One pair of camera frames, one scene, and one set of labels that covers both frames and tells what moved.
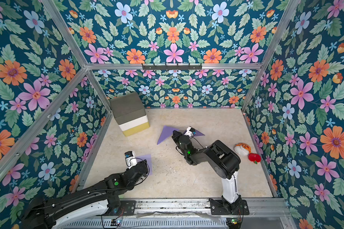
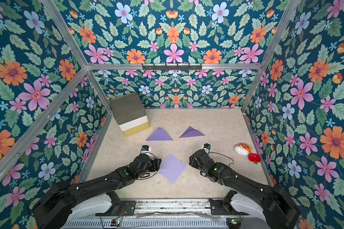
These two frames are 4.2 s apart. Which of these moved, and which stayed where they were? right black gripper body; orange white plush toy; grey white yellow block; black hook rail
Moved: right black gripper body
Stayed: orange white plush toy; grey white yellow block; black hook rail
